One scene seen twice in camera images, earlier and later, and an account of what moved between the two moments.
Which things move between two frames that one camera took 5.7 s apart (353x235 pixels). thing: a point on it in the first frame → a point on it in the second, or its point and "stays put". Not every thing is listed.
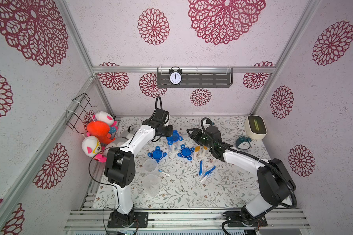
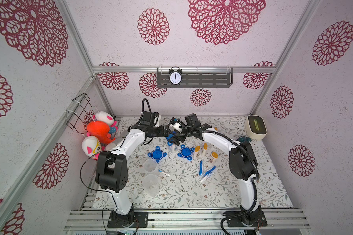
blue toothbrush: (207, 173) stays put
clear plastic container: (174, 148) stays put
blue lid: (175, 137) stays put
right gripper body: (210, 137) → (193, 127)
